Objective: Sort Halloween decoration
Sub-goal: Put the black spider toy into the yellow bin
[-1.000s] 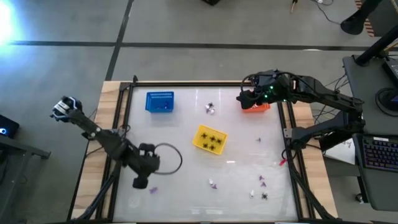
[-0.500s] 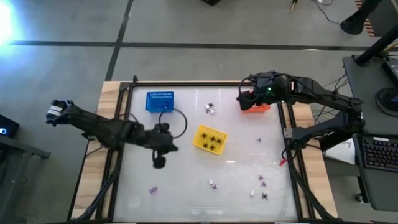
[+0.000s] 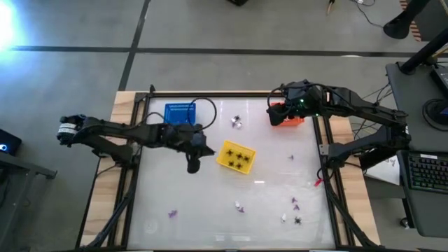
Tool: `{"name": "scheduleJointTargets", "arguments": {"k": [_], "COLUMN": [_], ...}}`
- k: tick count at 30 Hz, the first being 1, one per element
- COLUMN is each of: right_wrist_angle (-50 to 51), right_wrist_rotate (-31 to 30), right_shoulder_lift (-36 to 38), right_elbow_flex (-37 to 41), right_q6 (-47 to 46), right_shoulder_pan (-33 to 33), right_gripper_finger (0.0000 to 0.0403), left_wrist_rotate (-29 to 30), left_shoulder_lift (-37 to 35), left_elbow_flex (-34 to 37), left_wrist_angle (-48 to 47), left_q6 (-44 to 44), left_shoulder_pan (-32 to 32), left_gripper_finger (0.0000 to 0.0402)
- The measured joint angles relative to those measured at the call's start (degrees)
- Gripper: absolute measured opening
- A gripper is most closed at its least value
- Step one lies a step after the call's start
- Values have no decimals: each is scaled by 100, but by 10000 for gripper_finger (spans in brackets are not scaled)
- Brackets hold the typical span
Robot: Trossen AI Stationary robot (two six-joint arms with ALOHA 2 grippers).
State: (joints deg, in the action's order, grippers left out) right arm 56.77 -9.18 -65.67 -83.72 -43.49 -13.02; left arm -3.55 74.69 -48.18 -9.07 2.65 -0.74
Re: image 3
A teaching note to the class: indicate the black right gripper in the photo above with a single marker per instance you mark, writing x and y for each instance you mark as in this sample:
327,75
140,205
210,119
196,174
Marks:
304,99

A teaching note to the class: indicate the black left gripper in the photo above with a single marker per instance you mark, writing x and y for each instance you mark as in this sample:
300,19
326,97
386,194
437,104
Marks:
185,138

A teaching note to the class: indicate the yellow plastic basket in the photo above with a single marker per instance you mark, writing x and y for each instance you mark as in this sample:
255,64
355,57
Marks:
222,159

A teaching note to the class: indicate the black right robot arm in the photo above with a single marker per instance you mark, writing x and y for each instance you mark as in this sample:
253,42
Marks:
367,106

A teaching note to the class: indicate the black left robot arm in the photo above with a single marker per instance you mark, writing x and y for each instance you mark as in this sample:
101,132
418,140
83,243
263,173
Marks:
122,132

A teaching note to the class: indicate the orange plastic basket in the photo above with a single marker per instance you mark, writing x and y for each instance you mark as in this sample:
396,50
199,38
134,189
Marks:
295,122

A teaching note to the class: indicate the blue plastic basket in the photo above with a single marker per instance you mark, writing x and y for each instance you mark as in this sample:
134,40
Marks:
175,113

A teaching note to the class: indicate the small red tag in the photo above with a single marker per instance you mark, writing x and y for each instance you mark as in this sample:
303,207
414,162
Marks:
318,182

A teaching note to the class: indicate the white paper sheet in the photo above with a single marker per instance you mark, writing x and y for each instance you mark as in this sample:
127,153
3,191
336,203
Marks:
385,173

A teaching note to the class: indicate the grey desk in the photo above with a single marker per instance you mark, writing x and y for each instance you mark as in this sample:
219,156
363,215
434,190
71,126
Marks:
413,87

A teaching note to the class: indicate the black chair foot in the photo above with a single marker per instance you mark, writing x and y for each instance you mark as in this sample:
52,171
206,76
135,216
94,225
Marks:
399,26

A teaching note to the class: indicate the black pole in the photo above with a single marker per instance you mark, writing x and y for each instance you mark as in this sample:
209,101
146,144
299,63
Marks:
423,52

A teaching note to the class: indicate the orange striped mat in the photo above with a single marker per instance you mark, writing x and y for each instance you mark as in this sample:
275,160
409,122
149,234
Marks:
416,29

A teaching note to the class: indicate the round black monitor base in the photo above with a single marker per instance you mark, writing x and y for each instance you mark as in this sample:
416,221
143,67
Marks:
437,112

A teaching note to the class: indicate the black device on desk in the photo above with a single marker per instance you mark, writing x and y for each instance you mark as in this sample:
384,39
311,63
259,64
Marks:
441,78

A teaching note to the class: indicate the black keyboard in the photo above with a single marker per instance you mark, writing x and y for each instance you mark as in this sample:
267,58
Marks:
427,173

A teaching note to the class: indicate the grey metal stand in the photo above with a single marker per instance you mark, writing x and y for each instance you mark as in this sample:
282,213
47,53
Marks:
21,166

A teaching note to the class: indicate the black box with blue light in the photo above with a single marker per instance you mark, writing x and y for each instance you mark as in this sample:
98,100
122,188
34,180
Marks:
10,143

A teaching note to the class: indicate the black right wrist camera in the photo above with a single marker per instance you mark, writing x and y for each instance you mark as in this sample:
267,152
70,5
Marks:
276,115

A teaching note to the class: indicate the black aluminium table frame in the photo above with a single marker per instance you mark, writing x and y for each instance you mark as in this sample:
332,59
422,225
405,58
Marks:
227,94

